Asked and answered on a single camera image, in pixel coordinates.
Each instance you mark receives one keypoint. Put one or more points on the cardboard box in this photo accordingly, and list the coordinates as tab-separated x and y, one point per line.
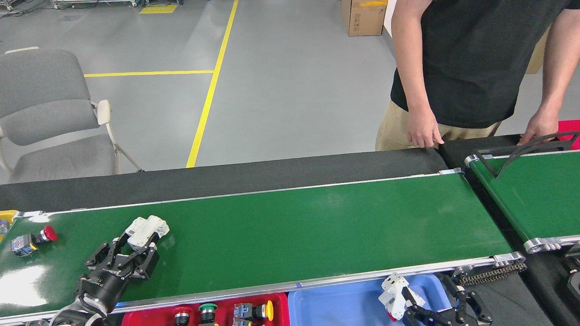
364	18

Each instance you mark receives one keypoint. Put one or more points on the green main conveyor belt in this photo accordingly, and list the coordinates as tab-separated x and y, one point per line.
294	226

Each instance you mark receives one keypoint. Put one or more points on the person's right hand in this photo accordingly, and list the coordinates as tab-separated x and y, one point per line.
423	131

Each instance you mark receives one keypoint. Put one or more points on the blue plastic tray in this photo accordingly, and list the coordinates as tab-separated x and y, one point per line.
335	308

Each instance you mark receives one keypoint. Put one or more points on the yellow push button switch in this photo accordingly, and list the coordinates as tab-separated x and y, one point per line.
247	312

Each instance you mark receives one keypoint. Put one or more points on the red plastic bin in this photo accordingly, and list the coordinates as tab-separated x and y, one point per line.
570	133

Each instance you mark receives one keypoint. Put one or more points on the black guide frame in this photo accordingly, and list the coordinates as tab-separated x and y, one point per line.
498	153

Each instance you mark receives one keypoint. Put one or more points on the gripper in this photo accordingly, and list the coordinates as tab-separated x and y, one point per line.
106	285

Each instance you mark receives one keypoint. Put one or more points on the grey office chair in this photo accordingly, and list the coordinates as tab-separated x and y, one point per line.
45	90

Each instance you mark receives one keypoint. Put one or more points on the person's left forearm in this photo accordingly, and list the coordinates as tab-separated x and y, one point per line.
559	68

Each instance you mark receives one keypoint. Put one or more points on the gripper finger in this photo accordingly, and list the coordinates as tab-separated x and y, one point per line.
476	312
426	319

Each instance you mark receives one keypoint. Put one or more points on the person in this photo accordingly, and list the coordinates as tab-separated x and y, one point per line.
476	59

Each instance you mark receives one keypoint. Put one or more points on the tan plant pot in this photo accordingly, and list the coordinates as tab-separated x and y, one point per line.
537	56

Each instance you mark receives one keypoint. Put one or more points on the green feeder conveyor belt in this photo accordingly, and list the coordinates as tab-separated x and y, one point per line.
539	199

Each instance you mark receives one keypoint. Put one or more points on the green mushroom button switch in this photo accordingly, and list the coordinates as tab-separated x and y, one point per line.
208	309

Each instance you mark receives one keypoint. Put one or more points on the red mushroom button switch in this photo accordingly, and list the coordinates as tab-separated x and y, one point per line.
25	244

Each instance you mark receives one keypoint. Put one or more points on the red plastic tray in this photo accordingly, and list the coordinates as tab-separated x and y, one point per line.
145	317

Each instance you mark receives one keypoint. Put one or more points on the person's right forearm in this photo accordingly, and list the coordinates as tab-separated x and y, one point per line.
412	68

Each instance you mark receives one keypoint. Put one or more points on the yellow plastic tray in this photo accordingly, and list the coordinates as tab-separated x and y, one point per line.
11	215

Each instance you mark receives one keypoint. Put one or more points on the person's left hand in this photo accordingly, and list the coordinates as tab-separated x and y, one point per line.
541	127

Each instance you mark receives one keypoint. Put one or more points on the white circuit breaker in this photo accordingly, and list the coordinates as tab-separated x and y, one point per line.
145	231
394	296

